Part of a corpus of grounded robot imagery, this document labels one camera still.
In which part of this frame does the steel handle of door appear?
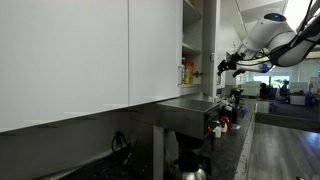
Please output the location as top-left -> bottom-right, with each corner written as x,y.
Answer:
217,75 -> 221,85

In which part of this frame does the steel coffee carafe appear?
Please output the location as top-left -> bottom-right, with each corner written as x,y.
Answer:
171,151 -> 207,180

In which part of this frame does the orange container in cupboard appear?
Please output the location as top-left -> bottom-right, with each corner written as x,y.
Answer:
185,61 -> 194,84

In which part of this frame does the white cupboard door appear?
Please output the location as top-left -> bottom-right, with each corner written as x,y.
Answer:
202,0 -> 228,102
0,0 -> 129,132
128,0 -> 183,105

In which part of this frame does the stainless coffee brewer machine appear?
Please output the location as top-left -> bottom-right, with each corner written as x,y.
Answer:
130,97 -> 219,180

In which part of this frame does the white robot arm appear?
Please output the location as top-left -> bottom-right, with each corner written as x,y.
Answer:
217,0 -> 320,77

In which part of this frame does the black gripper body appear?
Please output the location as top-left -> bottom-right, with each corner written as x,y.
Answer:
221,53 -> 242,71

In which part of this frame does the red-trigger spray bottle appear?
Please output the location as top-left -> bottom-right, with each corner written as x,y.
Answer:
220,116 -> 232,133

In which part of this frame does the steel handle right-centre door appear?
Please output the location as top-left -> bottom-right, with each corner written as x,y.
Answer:
178,65 -> 184,85

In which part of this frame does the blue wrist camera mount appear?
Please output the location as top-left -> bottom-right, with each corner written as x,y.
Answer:
261,64 -> 271,73

